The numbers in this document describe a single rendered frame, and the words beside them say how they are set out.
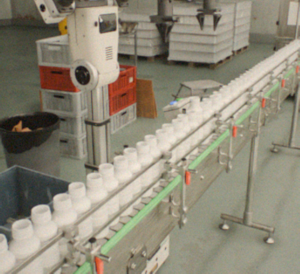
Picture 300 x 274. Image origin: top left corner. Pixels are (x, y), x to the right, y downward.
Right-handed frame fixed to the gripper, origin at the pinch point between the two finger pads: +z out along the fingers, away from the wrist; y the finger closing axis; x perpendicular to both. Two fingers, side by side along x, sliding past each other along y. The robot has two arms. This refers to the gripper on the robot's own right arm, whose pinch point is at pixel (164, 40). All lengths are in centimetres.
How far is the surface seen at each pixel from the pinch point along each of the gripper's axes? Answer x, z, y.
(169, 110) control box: 10.6, 31.1, -3.0
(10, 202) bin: -44, 58, -44
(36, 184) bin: -40, 50, -34
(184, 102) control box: 17.1, 28.3, 1.1
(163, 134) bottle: -31.7, 24.3, 15.2
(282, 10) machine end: 435, 13, -41
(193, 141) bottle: -9.2, 34.5, 16.4
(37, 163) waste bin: 53, 100, -129
